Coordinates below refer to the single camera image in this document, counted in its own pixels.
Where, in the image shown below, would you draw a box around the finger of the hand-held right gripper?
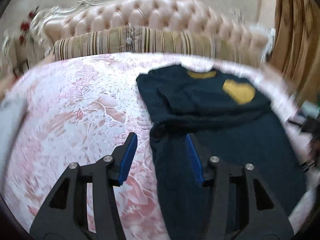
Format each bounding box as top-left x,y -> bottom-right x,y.
287,120 -> 305,131

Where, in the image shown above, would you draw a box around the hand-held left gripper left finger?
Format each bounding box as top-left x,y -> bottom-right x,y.
29,132 -> 138,240

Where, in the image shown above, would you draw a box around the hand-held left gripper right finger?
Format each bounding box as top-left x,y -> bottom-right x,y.
186,133 -> 293,240

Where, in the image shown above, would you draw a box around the navy sweater with yellow print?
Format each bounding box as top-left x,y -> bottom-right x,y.
136,64 -> 308,240

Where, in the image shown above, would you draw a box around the pink floral blanket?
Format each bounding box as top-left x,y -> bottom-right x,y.
5,52 -> 313,240

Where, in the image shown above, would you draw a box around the gold patterned curtain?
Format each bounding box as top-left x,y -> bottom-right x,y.
271,0 -> 320,103

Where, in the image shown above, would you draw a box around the striped gold cushion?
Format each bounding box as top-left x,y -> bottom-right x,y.
54,30 -> 132,61
127,26 -> 223,58

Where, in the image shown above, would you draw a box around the light grey folded cloth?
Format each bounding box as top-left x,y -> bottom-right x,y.
0,97 -> 28,145

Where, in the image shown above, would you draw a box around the pink tufted headboard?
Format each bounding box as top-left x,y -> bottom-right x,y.
0,0 -> 273,80

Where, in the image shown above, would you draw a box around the red flowers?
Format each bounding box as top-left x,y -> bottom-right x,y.
19,11 -> 38,43

